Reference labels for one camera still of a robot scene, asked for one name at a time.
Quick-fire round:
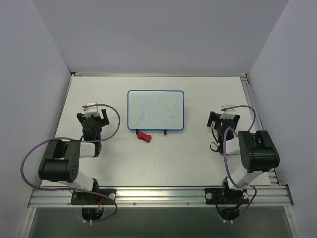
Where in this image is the red bone-shaped eraser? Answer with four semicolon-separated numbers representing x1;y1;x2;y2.
137;131;152;143

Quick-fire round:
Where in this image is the blue framed whiteboard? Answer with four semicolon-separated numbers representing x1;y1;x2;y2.
127;90;185;131

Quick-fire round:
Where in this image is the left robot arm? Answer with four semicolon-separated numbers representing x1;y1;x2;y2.
38;109;109;192

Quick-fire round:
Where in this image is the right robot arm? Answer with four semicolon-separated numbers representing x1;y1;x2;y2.
207;111;280;198

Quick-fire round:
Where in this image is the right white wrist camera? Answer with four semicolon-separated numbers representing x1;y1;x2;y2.
220;104;236;119

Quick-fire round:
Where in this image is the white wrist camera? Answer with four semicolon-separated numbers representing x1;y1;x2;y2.
220;104;236;119
82;102;100;118

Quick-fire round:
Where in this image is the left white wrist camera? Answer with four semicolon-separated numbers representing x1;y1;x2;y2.
82;102;100;118

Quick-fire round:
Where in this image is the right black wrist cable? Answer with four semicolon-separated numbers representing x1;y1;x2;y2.
210;121;223;152

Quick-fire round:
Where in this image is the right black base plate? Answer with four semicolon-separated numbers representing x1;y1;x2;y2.
204;188;249;205

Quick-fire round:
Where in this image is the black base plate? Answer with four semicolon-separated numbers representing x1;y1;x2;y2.
204;188;249;205
70;188;116;205

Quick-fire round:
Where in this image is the aluminium right side rail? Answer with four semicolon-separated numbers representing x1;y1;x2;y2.
240;74;281;187

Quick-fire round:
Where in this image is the aluminium rail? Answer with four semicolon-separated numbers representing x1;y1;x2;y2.
28;186;293;208
240;74;281;187

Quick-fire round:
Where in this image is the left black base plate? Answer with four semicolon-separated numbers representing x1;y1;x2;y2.
70;188;116;205

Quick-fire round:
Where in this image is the aluminium front rail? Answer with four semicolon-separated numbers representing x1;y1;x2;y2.
28;186;293;208

